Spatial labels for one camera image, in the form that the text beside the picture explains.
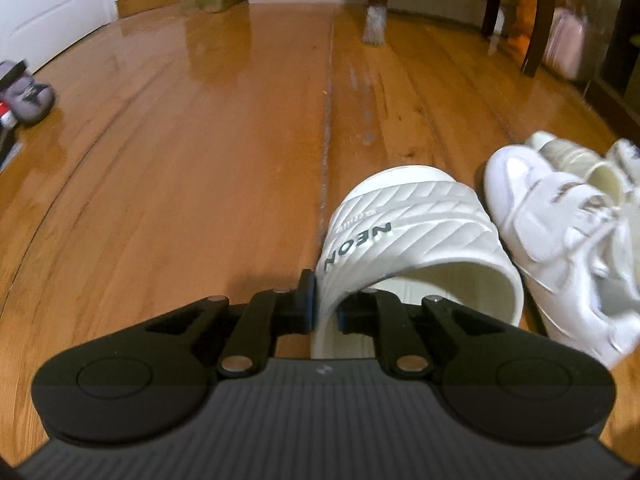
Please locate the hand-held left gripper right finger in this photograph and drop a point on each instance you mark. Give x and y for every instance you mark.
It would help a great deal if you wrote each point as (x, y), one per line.
(357, 317)

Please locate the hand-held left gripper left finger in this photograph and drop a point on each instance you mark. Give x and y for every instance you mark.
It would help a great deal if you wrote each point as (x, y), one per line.
(306, 305)

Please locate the cream embossed slide sandal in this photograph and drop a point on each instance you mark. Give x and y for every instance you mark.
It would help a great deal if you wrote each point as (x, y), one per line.
(575, 160)
(410, 220)

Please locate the white lace-up sneaker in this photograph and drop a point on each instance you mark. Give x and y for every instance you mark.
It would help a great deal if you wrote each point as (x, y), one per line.
(550, 240)
(627, 157)

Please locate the dark flat object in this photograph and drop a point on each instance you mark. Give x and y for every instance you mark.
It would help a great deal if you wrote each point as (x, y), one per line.
(7, 150)

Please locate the grey slipper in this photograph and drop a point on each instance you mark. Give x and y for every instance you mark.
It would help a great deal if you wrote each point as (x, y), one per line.
(30, 100)

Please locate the pink bag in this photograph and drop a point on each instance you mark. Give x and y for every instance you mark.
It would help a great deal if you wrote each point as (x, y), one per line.
(567, 45)

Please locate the dark wooden chair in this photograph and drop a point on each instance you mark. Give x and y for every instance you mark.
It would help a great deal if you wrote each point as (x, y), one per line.
(542, 20)

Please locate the dark wooden cabinet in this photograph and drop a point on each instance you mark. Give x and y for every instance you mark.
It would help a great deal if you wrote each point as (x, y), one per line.
(620, 75)

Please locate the white door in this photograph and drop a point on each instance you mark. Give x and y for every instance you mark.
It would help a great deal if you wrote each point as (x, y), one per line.
(50, 0)

